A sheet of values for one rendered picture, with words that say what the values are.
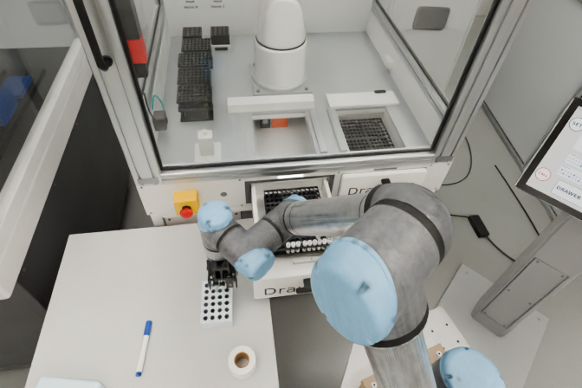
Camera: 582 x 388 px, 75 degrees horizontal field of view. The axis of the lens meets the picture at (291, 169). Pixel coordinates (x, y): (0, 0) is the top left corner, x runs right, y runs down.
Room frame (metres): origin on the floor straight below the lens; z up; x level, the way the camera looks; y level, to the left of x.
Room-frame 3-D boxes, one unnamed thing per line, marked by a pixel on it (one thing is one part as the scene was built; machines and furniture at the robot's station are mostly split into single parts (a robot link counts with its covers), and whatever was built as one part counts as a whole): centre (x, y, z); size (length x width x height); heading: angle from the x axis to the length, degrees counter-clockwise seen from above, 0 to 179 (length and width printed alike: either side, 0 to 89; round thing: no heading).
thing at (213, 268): (0.48, 0.16, 0.95); 0.09 x 0.08 x 0.12; 9
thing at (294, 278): (0.49, -0.06, 0.87); 0.29 x 0.02 x 0.11; 101
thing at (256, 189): (0.70, -0.02, 0.86); 0.40 x 0.26 x 0.06; 11
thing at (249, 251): (0.44, 0.07, 1.11); 0.11 x 0.11 x 0.08; 49
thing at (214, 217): (0.49, 0.16, 1.11); 0.09 x 0.08 x 0.11; 49
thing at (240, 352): (0.30, 0.09, 0.78); 0.07 x 0.07 x 0.04
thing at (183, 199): (0.73, 0.32, 0.88); 0.07 x 0.05 x 0.07; 101
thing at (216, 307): (0.45, 0.18, 0.78); 0.12 x 0.08 x 0.04; 9
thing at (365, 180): (0.87, -0.31, 0.87); 0.29 x 0.02 x 0.11; 101
